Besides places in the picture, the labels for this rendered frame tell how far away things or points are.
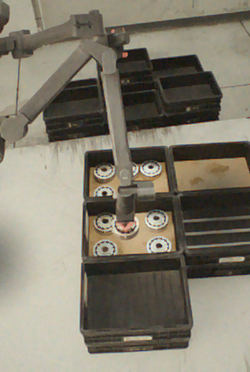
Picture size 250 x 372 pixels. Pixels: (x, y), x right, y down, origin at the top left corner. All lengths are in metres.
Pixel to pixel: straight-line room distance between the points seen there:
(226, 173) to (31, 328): 1.13
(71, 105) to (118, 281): 1.62
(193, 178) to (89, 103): 1.24
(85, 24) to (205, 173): 0.91
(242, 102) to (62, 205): 2.19
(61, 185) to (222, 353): 1.13
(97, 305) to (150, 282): 0.23
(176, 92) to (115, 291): 1.77
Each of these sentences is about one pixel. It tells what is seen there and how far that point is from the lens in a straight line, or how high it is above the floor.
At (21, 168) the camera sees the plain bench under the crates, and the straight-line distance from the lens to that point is 2.36.
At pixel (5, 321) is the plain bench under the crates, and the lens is 1.88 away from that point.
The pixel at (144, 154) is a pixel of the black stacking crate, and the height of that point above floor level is 0.89.
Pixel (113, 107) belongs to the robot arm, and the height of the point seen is 1.47.
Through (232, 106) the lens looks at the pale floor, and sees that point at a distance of 3.79.
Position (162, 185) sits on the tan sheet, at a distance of 2.00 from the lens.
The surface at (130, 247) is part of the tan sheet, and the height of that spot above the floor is 0.83.
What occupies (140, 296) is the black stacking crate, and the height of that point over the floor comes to 0.83.
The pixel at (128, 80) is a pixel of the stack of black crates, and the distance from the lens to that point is 3.17.
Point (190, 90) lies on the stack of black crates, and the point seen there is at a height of 0.49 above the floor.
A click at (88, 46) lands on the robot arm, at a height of 1.63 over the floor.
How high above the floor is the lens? 2.35
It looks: 50 degrees down
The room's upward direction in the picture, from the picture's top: 5 degrees counter-clockwise
